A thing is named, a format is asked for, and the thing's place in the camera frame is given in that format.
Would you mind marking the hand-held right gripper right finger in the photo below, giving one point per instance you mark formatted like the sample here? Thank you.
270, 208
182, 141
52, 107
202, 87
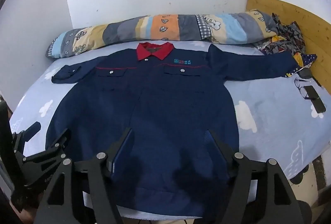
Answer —
219, 146

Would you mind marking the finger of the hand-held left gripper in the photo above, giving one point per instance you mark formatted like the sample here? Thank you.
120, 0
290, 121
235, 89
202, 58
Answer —
60, 140
28, 133

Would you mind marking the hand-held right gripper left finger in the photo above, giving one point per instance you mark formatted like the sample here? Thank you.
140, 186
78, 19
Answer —
121, 146

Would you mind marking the navy work jacket red collar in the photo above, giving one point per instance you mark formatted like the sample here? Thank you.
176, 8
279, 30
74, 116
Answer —
155, 99

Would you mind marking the person's left hand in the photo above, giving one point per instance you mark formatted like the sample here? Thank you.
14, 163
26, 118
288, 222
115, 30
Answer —
23, 215

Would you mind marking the light blue cloud bed sheet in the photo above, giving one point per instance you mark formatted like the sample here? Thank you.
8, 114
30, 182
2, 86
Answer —
269, 115

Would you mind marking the eyeglasses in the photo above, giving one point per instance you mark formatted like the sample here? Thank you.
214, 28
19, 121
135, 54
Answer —
300, 84

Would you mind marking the black phone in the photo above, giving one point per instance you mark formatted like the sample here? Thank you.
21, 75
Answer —
315, 99

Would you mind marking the black case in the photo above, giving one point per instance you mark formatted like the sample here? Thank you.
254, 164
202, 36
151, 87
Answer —
306, 73

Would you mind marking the yellow and blue starry cloth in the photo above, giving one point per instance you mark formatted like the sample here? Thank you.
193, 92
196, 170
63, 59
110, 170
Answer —
300, 62

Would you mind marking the dark patterned cloth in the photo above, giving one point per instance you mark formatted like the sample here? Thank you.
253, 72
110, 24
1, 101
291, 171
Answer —
284, 37

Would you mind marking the striped patchwork quilt roll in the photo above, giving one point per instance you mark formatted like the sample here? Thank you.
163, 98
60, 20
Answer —
165, 27

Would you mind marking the wooden headboard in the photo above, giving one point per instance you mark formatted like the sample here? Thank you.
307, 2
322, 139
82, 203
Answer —
305, 19

